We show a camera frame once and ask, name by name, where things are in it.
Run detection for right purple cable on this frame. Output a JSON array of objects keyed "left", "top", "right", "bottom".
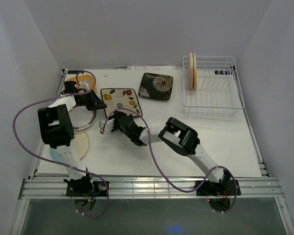
[{"left": 104, "top": 109, "right": 237, "bottom": 213}]

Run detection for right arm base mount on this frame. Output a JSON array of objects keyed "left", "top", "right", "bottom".
[{"left": 196, "top": 180, "right": 241, "bottom": 197}]

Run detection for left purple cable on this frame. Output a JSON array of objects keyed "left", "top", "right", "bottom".
[{"left": 13, "top": 70, "right": 110, "bottom": 219}]

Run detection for yellow cream round plate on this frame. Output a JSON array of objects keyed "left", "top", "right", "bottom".
[{"left": 193, "top": 52, "right": 197, "bottom": 89}]

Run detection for green rimmed white plate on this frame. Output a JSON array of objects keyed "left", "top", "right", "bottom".
[{"left": 69, "top": 107, "right": 97, "bottom": 131}]

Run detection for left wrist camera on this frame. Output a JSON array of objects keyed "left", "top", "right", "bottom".
[{"left": 78, "top": 80, "right": 90, "bottom": 93}]

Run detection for black floral square plate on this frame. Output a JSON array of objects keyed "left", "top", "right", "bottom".
[{"left": 138, "top": 72, "right": 173, "bottom": 101}]

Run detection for blue cream round plate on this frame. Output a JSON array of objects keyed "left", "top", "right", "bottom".
[{"left": 50, "top": 130, "right": 90, "bottom": 163}]

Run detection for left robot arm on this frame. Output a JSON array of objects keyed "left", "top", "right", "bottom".
[{"left": 38, "top": 81, "right": 107, "bottom": 196}]

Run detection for orange woven square plate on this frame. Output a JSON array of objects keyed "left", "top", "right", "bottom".
[{"left": 66, "top": 74, "right": 94, "bottom": 88}]

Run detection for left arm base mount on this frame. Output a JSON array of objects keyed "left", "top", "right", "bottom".
[{"left": 64, "top": 179, "right": 108, "bottom": 197}]

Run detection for aluminium frame rail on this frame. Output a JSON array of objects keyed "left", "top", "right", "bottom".
[{"left": 19, "top": 177, "right": 284, "bottom": 199}]

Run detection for purple cable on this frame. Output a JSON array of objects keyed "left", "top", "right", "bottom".
[
  {"left": 104, "top": 109, "right": 237, "bottom": 213},
  {"left": 13, "top": 70, "right": 110, "bottom": 219}
]

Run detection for white wire dish rack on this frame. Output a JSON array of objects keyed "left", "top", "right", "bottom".
[{"left": 182, "top": 55, "right": 245, "bottom": 119}]

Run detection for cream floral square plate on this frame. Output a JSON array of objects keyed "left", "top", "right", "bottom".
[{"left": 100, "top": 88, "right": 143, "bottom": 117}]

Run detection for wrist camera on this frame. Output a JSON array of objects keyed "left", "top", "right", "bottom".
[
  {"left": 99, "top": 119, "right": 114, "bottom": 134},
  {"left": 78, "top": 80, "right": 90, "bottom": 93}
]

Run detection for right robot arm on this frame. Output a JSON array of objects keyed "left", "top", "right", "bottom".
[{"left": 109, "top": 111, "right": 238, "bottom": 196}]

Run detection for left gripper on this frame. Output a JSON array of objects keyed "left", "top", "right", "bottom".
[{"left": 77, "top": 90, "right": 107, "bottom": 111}]

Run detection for pink cream round plate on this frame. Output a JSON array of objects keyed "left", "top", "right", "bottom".
[{"left": 189, "top": 52, "right": 194, "bottom": 89}]

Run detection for paper sheets at back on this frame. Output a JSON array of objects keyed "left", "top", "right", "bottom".
[{"left": 127, "top": 66, "right": 175, "bottom": 71}]

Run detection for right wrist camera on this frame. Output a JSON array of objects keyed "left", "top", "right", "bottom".
[{"left": 99, "top": 119, "right": 114, "bottom": 134}]

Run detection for blue label sticker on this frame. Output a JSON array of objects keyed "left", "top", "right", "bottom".
[{"left": 67, "top": 70, "right": 84, "bottom": 74}]

